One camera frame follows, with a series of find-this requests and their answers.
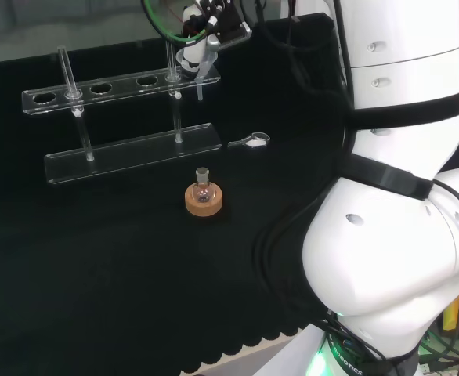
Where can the pale board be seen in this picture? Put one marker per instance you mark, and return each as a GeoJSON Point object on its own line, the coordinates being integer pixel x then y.
{"type": "Point", "coordinates": [288, 356]}

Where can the clear plastic funnel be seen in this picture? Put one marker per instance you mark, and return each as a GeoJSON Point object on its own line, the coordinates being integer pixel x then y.
{"type": "Point", "coordinates": [200, 93]}

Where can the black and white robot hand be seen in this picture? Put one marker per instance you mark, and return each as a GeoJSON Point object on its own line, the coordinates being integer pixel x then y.
{"type": "Point", "coordinates": [225, 23]}

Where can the small round-bottom glass flask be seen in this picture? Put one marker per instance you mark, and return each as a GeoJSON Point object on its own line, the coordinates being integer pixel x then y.
{"type": "Point", "coordinates": [203, 192]}

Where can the clear glass weighing funnel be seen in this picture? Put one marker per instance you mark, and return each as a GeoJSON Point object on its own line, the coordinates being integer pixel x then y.
{"type": "Point", "coordinates": [257, 143]}

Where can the clear acrylic funnel stand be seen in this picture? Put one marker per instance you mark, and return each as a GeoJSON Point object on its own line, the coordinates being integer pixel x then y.
{"type": "Point", "coordinates": [135, 150]}

